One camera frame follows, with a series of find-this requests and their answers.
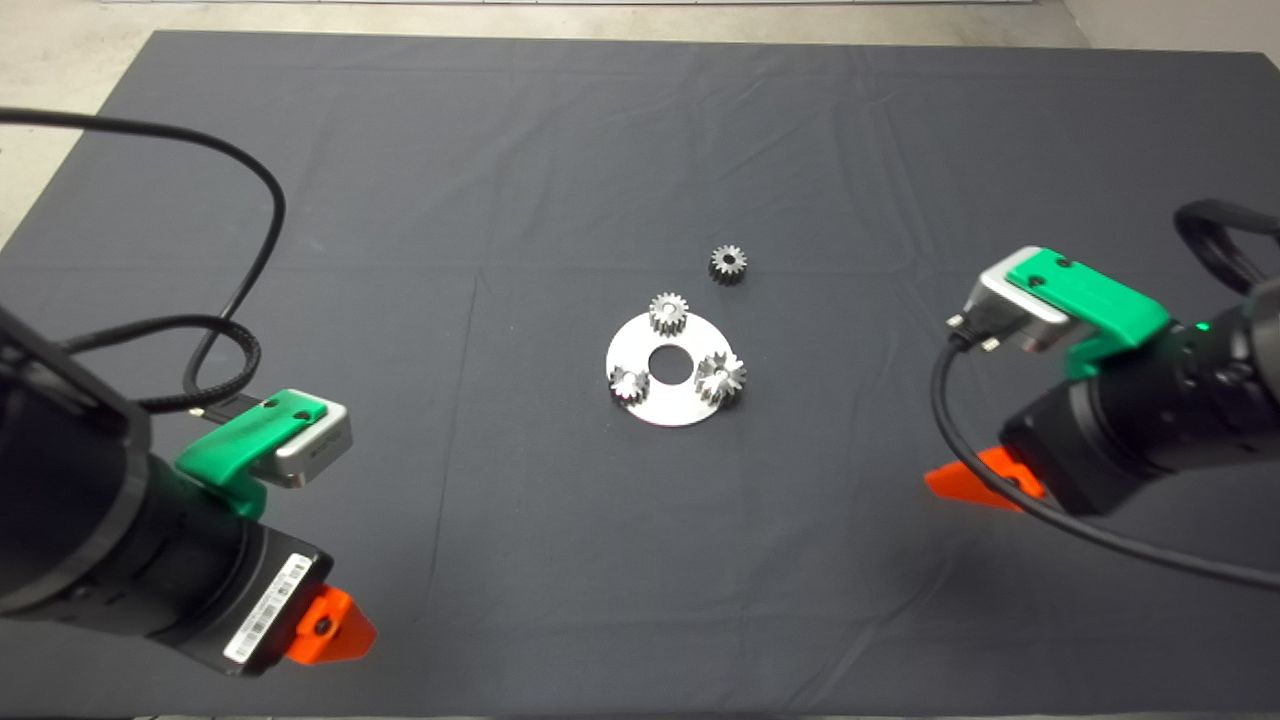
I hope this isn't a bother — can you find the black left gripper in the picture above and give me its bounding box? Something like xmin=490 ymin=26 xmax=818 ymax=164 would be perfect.
xmin=70 ymin=455 xmax=378 ymax=678

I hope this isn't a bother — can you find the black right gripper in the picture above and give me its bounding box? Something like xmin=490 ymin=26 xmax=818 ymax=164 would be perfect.
xmin=925 ymin=328 xmax=1238 ymax=517

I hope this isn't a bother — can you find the larger steel gear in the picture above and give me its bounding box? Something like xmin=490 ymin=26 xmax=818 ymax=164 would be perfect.
xmin=695 ymin=352 xmax=748 ymax=409

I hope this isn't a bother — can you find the round metal plate with hole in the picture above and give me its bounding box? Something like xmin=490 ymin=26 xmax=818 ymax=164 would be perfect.
xmin=606 ymin=310 xmax=737 ymax=428

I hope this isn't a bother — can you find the dark grey table cloth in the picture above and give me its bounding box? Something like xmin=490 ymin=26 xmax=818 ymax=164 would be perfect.
xmin=0 ymin=30 xmax=1280 ymax=717

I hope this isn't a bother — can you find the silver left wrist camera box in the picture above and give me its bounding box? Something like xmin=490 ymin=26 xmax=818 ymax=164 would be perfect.
xmin=255 ymin=403 xmax=354 ymax=491

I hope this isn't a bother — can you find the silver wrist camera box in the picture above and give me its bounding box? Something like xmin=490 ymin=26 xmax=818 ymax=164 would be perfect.
xmin=255 ymin=403 xmax=354 ymax=491
xmin=962 ymin=255 xmax=1071 ymax=356

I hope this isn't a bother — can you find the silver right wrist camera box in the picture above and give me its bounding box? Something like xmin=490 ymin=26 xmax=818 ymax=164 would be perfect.
xmin=962 ymin=255 xmax=1071 ymax=356

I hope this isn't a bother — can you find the green left camera mount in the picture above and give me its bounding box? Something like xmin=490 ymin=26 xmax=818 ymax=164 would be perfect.
xmin=175 ymin=390 xmax=329 ymax=521

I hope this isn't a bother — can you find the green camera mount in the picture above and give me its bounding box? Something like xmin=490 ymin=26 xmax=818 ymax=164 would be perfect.
xmin=1005 ymin=247 xmax=1171 ymax=381
xmin=175 ymin=390 xmax=329 ymax=521

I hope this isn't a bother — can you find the green right camera mount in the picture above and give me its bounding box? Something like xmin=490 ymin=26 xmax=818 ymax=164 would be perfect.
xmin=1005 ymin=247 xmax=1171 ymax=381

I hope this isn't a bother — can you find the braided black cable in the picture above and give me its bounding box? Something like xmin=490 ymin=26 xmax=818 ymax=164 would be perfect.
xmin=1173 ymin=198 xmax=1280 ymax=296
xmin=60 ymin=315 xmax=263 ymax=414

